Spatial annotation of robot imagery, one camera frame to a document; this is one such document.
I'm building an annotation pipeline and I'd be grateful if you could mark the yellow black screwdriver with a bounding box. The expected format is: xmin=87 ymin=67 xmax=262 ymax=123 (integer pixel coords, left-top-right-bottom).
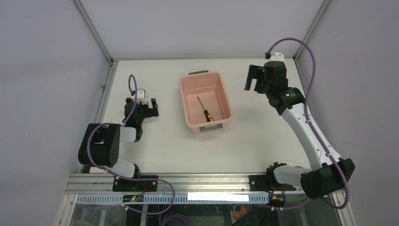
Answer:
xmin=197 ymin=97 xmax=214 ymax=122

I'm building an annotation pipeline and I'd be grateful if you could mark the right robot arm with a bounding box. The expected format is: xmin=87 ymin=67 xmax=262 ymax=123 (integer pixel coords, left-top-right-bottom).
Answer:
xmin=244 ymin=61 xmax=355 ymax=199

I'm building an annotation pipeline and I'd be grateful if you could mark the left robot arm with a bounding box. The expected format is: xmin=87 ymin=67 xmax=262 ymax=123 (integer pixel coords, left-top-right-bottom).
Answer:
xmin=78 ymin=98 xmax=159 ymax=191

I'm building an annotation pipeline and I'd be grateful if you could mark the pink plastic bin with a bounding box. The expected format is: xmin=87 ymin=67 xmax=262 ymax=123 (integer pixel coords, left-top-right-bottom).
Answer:
xmin=179 ymin=70 xmax=233 ymax=134

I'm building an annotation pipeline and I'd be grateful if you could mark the orange object below table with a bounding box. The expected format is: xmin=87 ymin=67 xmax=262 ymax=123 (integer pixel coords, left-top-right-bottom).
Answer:
xmin=231 ymin=205 xmax=252 ymax=221

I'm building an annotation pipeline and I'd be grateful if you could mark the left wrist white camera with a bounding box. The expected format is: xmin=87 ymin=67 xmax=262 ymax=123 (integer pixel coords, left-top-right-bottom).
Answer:
xmin=136 ymin=89 xmax=148 ymax=105

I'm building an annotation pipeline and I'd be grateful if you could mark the wrist white camera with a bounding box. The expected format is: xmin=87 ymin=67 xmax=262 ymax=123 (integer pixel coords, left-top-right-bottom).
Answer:
xmin=265 ymin=52 xmax=285 ymax=62
xmin=136 ymin=89 xmax=148 ymax=105

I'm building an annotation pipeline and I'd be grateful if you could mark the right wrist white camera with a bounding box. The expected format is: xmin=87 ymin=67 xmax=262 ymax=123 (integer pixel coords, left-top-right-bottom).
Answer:
xmin=265 ymin=52 xmax=285 ymax=62

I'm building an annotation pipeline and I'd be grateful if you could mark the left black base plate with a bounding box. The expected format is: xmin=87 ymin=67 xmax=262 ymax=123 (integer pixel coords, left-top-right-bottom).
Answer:
xmin=112 ymin=175 xmax=158 ymax=192

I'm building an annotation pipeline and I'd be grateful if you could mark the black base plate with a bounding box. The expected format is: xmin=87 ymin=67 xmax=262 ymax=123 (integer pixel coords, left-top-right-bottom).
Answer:
xmin=248 ymin=174 xmax=296 ymax=194
xmin=112 ymin=175 xmax=158 ymax=192

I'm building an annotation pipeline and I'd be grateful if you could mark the right aluminium frame post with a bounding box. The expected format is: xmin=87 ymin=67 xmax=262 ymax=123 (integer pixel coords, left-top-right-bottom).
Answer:
xmin=293 ymin=0 xmax=332 ymax=62

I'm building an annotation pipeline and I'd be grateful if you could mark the aluminium frame post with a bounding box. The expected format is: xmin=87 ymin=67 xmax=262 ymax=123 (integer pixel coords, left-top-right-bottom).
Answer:
xmin=293 ymin=0 xmax=332 ymax=62
xmin=72 ymin=0 xmax=113 ymax=64

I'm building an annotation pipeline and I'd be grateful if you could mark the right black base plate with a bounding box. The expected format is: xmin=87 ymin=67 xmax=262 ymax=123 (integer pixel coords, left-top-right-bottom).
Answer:
xmin=248 ymin=174 xmax=296 ymax=194

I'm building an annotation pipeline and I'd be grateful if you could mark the aluminium front rail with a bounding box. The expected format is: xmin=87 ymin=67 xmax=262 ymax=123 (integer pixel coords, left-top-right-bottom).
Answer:
xmin=64 ymin=173 xmax=346 ymax=195

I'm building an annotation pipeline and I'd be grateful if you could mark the white slotted cable duct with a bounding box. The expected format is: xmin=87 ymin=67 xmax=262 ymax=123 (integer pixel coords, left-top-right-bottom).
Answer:
xmin=76 ymin=192 xmax=269 ymax=205

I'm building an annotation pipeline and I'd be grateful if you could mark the left aluminium frame post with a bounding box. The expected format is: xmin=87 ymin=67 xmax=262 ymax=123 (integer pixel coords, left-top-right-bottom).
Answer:
xmin=72 ymin=0 xmax=113 ymax=64

